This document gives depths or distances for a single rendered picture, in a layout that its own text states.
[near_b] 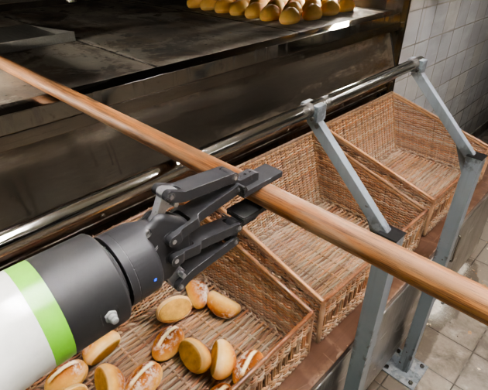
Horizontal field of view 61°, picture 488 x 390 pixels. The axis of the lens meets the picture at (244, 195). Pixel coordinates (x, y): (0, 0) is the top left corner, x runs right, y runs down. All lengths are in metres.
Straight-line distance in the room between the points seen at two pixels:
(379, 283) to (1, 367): 0.76
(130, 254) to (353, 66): 1.46
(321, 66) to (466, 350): 1.30
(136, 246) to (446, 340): 1.78
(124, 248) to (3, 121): 0.56
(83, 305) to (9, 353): 0.06
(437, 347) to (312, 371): 1.00
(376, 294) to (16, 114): 0.82
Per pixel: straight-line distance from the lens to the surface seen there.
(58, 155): 0.98
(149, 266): 0.39
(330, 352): 1.13
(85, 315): 0.37
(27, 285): 0.36
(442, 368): 1.95
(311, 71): 1.53
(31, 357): 0.36
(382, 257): 0.43
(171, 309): 1.13
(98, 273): 0.37
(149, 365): 1.03
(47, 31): 1.63
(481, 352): 2.07
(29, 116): 0.92
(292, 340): 0.98
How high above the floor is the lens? 1.47
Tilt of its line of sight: 33 degrees down
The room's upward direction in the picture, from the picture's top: straight up
